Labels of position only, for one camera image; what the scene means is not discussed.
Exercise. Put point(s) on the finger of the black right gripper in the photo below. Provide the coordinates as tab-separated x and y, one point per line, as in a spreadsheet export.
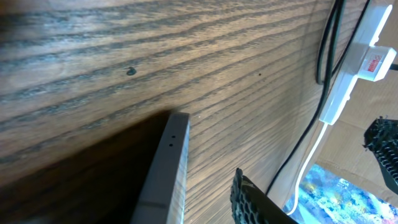
381	139

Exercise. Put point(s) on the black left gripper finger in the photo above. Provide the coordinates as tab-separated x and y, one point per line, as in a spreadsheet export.
250	205

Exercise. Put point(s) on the blue Samsung Galaxy smartphone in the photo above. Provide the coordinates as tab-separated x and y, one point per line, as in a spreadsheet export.
162	198

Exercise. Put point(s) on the white charger plug adapter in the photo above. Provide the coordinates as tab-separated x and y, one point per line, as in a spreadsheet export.
376	63

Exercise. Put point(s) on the colourful patterned floor mat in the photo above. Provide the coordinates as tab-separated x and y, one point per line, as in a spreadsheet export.
324	197

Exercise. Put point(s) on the white power strip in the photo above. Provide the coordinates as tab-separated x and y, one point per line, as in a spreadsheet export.
366	36

